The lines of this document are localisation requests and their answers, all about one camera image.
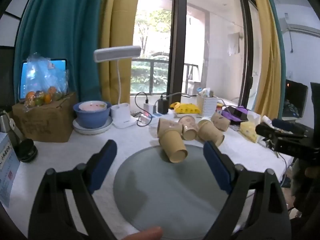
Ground white tissue pack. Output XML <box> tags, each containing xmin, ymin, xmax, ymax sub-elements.
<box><xmin>247</xmin><ymin>112</ymin><xmax>262</xmax><ymax>125</ymax></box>

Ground purple cloth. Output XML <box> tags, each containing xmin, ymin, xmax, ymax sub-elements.
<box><xmin>221</xmin><ymin>106</ymin><xmax>251</xmax><ymax>126</ymax></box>

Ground pink lidded bowl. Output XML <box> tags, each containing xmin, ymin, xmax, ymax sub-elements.
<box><xmin>78</xmin><ymin>101</ymin><xmax>108</xmax><ymax>112</ymax></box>

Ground cardboard box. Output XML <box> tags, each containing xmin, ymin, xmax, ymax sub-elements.
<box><xmin>12</xmin><ymin>92</ymin><xmax>78</xmax><ymax>143</ymax></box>

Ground cheese shaped sponge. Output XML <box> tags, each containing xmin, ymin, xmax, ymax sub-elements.
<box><xmin>239</xmin><ymin>121</ymin><xmax>260</xmax><ymax>143</ymax></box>

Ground black cable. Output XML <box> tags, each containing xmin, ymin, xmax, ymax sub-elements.
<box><xmin>134</xmin><ymin>91</ymin><xmax>150</xmax><ymax>127</ymax></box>

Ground person's left hand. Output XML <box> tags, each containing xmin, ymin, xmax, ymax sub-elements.
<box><xmin>117</xmin><ymin>226</ymin><xmax>163</xmax><ymax>240</ymax></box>

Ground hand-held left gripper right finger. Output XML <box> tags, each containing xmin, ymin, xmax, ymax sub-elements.
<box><xmin>203</xmin><ymin>141</ymin><xmax>292</xmax><ymax>240</ymax></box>

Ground white plate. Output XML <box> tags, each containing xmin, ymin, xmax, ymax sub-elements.
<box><xmin>72</xmin><ymin>117</ymin><xmax>114</xmax><ymax>135</ymax></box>

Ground white desk lamp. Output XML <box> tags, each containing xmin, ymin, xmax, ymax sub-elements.
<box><xmin>93</xmin><ymin>45</ymin><xmax>142</xmax><ymax>129</ymax></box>

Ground black charger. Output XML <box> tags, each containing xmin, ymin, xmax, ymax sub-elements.
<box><xmin>157</xmin><ymin>98</ymin><xmax>170</xmax><ymax>115</ymax></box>

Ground yellow spotted plush toy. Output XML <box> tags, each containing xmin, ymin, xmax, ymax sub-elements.
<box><xmin>170</xmin><ymin>102</ymin><xmax>202</xmax><ymax>116</ymax></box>

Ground blue bowl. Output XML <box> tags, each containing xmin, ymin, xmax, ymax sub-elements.
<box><xmin>73</xmin><ymin>101</ymin><xmax>112</xmax><ymax>129</ymax></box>

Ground white air conditioner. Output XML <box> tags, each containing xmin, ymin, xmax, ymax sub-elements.
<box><xmin>282</xmin><ymin>23</ymin><xmax>320</xmax><ymax>35</ymax></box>

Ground printed paper cup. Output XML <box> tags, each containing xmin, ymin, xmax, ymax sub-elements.
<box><xmin>178</xmin><ymin>115</ymin><xmax>198</xmax><ymax>141</ymax></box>

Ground brown paper cup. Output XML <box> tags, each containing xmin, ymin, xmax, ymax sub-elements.
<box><xmin>157</xmin><ymin>118</ymin><xmax>184</xmax><ymax>138</ymax></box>
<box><xmin>197</xmin><ymin>119</ymin><xmax>225</xmax><ymax>147</ymax></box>
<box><xmin>159</xmin><ymin>129</ymin><xmax>188</xmax><ymax>164</ymax></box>
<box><xmin>210</xmin><ymin>112</ymin><xmax>231</xmax><ymax>132</ymax></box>

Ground white woven basket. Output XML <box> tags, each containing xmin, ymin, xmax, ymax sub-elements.
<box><xmin>196</xmin><ymin>93</ymin><xmax>218</xmax><ymax>117</ymax></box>

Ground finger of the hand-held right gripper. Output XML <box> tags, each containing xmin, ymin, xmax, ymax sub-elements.
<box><xmin>271</xmin><ymin>118</ymin><xmax>313</xmax><ymax>132</ymax></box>
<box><xmin>255</xmin><ymin>123</ymin><xmax>307</xmax><ymax>140</ymax></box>

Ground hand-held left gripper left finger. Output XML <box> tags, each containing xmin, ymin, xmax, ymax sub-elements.
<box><xmin>29</xmin><ymin>139</ymin><xmax>118</xmax><ymax>240</ymax></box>

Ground round grey glass plate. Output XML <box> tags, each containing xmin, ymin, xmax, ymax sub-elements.
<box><xmin>113</xmin><ymin>144</ymin><xmax>241</xmax><ymax>239</ymax></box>

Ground blue white paper box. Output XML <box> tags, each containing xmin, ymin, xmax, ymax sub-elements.
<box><xmin>0</xmin><ymin>132</ymin><xmax>21</xmax><ymax>208</ymax></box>

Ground clear bag of fruit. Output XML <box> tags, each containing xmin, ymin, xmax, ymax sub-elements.
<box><xmin>23</xmin><ymin>52</ymin><xmax>71</xmax><ymax>108</ymax></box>

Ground laptop screen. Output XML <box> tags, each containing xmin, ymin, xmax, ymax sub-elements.
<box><xmin>19</xmin><ymin>58</ymin><xmax>68</xmax><ymax>103</ymax></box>

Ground yellow curtain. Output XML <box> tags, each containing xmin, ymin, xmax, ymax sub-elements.
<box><xmin>246</xmin><ymin>0</ymin><xmax>284</xmax><ymax>120</ymax></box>
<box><xmin>99</xmin><ymin>0</ymin><xmax>143</xmax><ymax>105</ymax></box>

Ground purple item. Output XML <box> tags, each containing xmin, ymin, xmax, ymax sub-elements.
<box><xmin>226</xmin><ymin>106</ymin><xmax>249</xmax><ymax>122</ymax></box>

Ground black round lens cap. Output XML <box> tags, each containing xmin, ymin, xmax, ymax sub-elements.
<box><xmin>15</xmin><ymin>138</ymin><xmax>38</xmax><ymax>163</ymax></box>

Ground teal curtain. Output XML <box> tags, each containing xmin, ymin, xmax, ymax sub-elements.
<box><xmin>14</xmin><ymin>0</ymin><xmax>110</xmax><ymax>105</ymax></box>

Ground white power strip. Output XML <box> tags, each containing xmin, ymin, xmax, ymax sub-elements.
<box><xmin>137</xmin><ymin>108</ymin><xmax>176</xmax><ymax>127</ymax></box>

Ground dark monitor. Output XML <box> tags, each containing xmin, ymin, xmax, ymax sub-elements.
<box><xmin>282</xmin><ymin>79</ymin><xmax>309</xmax><ymax>118</ymax></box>

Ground white charger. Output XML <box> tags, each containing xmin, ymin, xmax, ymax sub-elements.
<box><xmin>143</xmin><ymin>102</ymin><xmax>157</xmax><ymax>114</ymax></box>

